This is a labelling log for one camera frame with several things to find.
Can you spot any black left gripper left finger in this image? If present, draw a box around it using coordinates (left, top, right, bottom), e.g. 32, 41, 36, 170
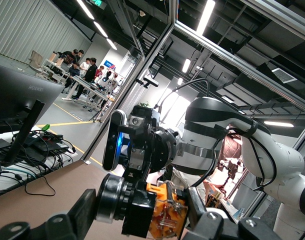
0, 188, 97, 240

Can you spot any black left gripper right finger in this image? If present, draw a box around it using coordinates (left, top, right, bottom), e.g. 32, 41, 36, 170
186, 185, 284, 240

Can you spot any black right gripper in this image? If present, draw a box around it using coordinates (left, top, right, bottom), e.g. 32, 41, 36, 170
122, 104, 182, 192

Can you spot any black orange push-button switch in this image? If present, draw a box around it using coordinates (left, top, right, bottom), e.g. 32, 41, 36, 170
95, 172, 191, 239

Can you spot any black desk electronics box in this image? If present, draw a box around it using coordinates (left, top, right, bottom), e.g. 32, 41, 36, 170
11, 129, 71, 156

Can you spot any white work table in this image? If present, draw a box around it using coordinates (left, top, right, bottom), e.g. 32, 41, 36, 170
60, 74, 112, 112
40, 58, 72, 85

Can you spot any person in red shirt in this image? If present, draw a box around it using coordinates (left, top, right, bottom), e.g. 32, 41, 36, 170
94, 65, 105, 79

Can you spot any person in black jacket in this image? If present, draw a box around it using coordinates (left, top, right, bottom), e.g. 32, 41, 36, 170
71, 56, 99, 101

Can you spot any person in white shirt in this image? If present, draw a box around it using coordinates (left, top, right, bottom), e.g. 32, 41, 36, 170
79, 57, 92, 76

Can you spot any seated person in dark clothes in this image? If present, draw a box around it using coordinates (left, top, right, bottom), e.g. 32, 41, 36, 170
64, 62, 82, 96

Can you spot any person in printed black tee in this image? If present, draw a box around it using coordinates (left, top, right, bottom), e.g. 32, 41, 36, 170
61, 48, 80, 67

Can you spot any beige chair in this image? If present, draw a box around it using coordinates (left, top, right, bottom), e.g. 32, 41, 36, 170
27, 49, 45, 75

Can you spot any black Huawei monitor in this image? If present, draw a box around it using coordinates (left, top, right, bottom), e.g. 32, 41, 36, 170
0, 63, 66, 165

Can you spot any white air vent grille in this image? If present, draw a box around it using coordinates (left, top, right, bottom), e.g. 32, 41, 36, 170
270, 67, 299, 85

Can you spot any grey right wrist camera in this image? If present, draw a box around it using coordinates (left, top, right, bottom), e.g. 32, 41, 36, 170
101, 109, 129, 173

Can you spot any black looped cable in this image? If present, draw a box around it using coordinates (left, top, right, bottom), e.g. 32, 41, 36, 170
23, 174, 57, 197

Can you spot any black frame-mounted camera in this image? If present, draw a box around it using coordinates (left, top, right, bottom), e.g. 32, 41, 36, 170
135, 75, 160, 89

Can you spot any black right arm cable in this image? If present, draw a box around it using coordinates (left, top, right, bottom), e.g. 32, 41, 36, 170
152, 78, 277, 194

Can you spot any teal cable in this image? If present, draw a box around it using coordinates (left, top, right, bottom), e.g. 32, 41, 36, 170
0, 166, 43, 176

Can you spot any blue wall sign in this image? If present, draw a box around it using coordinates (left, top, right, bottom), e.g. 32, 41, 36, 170
103, 59, 117, 72

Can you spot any aluminium frame post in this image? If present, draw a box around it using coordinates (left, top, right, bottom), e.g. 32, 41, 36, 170
79, 19, 177, 165

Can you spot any aluminium frame beam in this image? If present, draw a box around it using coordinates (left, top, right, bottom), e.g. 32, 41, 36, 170
174, 20, 305, 114
238, 0, 305, 40

